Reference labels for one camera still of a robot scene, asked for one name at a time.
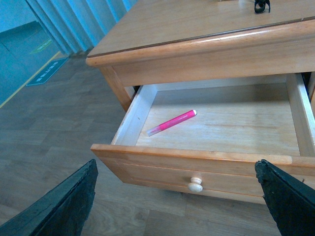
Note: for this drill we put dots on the green floor marking sticker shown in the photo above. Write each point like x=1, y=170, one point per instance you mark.
x=41, y=47

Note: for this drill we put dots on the wooden drawer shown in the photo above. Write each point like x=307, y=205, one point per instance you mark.
x=239, y=121

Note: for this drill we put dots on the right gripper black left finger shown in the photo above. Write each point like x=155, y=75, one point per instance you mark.
x=63, y=211

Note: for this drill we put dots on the dark floor sign sticker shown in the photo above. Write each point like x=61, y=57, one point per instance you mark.
x=47, y=72

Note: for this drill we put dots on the wooden nightstand cabinet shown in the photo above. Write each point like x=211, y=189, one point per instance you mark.
x=165, y=41

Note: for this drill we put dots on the light blue pleated curtain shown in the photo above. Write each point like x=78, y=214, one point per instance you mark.
x=78, y=25

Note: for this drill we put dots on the pink highlighter marker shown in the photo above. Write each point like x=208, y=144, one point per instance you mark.
x=172, y=122

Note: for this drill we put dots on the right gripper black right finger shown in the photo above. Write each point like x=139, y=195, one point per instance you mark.
x=290, y=201

